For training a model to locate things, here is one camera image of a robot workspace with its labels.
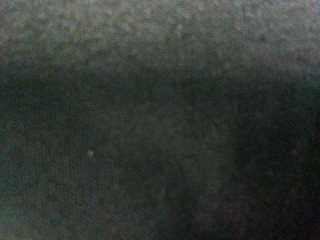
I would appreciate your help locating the black tablecloth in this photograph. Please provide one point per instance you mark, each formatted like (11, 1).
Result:
(159, 119)

